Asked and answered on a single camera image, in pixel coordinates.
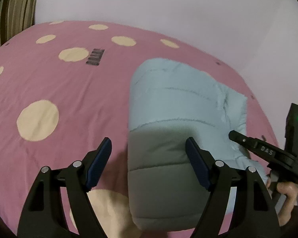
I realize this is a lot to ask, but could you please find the light blue puffer jacket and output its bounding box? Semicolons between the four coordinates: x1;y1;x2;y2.
128;58;267;231

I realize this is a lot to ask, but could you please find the right hand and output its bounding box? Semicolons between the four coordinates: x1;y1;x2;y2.
277;182;298;227

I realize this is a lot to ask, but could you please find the pink polka dot bedsheet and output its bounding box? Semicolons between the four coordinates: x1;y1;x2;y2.
0;21;278;237

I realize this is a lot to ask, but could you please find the striped green curtain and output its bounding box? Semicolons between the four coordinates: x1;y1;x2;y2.
0;0;41;55

